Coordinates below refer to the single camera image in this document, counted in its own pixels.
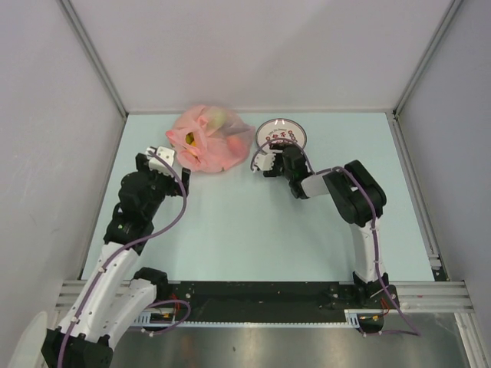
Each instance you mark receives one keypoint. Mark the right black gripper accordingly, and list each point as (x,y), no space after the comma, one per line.
(274,172)

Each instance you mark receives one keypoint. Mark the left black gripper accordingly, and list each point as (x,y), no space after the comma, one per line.
(143,164)

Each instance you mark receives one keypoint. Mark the white printed plate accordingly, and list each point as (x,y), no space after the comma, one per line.
(280,129)

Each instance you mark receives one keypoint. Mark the pink plastic bag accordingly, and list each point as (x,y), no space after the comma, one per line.
(211,154)

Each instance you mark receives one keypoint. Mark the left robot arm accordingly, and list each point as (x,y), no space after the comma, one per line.
(88,334)

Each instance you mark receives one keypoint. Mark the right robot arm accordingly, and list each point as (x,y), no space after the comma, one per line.
(357,196)

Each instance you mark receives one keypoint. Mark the yellow fake fruit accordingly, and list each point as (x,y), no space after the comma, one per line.
(190,140)

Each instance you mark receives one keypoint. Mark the red fake fruit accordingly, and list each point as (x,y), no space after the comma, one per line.
(236,146)

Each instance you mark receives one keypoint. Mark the green fake pear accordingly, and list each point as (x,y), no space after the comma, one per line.
(218,118)

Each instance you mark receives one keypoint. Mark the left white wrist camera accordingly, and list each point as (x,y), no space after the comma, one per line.
(160,158)

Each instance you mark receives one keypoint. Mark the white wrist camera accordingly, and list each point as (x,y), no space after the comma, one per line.
(264,162)
(160,158)

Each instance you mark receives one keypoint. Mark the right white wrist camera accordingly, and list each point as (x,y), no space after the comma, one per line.
(264,162)

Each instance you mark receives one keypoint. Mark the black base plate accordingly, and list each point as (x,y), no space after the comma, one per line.
(237,302)

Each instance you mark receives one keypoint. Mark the white cable duct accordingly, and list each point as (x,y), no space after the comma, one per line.
(352,319)

